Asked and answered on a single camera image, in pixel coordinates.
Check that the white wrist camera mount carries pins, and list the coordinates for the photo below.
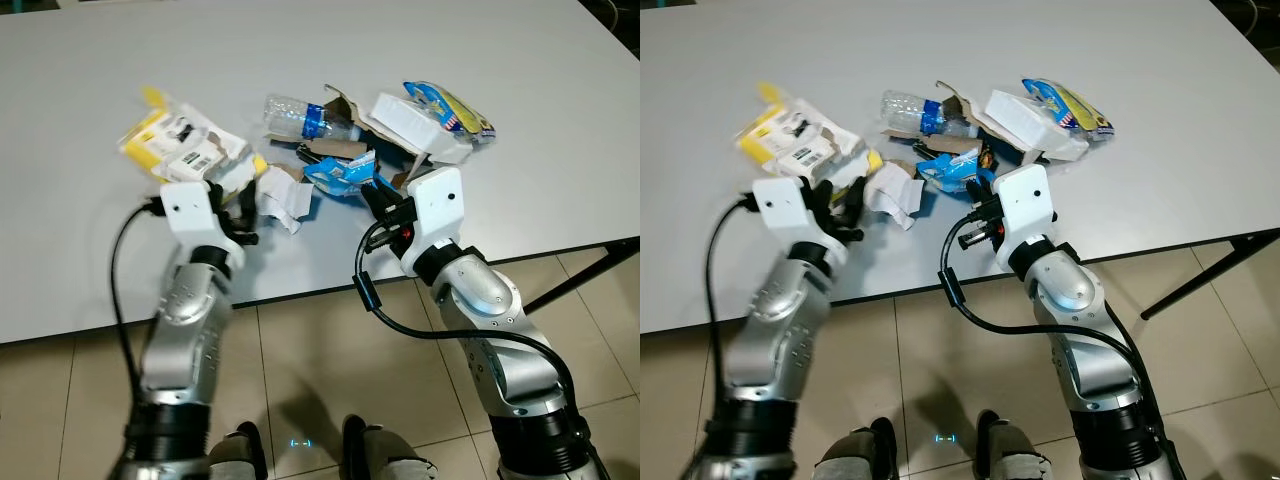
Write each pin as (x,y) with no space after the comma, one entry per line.
(190,212)
(1028,212)
(438,215)
(785,208)

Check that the robot right leg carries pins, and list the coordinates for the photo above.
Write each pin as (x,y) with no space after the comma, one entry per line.
(1015,455)
(385,455)

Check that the robot leg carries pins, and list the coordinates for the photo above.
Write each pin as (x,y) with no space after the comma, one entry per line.
(860,455)
(238,455)
(1015,455)
(385,455)

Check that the yellow white packaging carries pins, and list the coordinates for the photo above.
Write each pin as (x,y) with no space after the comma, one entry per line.
(795,135)
(180,140)

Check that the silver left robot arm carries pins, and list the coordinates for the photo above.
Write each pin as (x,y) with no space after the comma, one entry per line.
(185,335)
(770,340)

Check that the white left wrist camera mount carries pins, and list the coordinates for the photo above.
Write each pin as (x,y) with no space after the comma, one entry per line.
(785,208)
(190,212)

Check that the blue plastic wrapper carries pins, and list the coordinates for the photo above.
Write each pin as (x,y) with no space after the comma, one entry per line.
(338,175)
(952,172)

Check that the blue yellow snack packet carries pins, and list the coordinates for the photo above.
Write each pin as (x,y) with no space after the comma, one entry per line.
(455,110)
(1075,108)

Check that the clear plastic bottle blue label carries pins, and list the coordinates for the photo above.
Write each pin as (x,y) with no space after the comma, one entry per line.
(915,112)
(300,116)

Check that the white box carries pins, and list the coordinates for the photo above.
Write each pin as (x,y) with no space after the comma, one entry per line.
(1035,122)
(420,125)

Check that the brown torn cardboard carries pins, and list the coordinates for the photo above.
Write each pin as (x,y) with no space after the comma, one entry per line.
(345,148)
(960,145)

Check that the black table leg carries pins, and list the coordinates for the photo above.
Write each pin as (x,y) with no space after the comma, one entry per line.
(1215,272)
(585,272)

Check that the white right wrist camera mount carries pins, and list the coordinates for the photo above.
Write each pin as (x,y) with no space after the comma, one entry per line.
(1028,212)
(438,215)

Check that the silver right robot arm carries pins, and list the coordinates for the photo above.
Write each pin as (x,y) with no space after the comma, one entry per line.
(1085,340)
(500,340)

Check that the robot left leg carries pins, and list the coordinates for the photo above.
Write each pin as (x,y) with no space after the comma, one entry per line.
(860,455)
(238,455)

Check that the white crumpled paper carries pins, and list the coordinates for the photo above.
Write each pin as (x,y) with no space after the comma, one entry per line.
(895,197)
(283,200)

